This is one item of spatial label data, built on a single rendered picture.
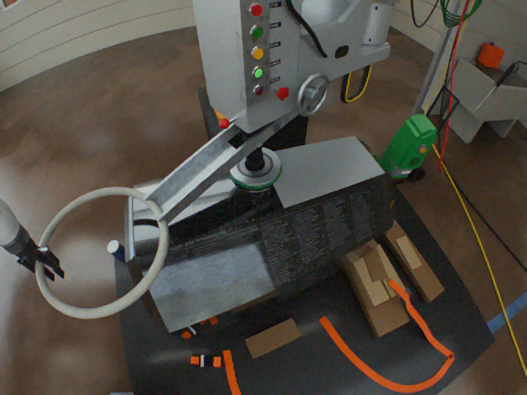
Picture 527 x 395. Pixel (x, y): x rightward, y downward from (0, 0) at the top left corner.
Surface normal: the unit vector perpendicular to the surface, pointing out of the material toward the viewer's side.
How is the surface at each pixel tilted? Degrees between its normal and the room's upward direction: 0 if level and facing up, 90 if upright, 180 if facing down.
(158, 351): 0
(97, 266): 0
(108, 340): 0
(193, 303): 45
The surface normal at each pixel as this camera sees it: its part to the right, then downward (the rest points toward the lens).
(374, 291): -0.02, -0.59
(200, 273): 0.24, 0.11
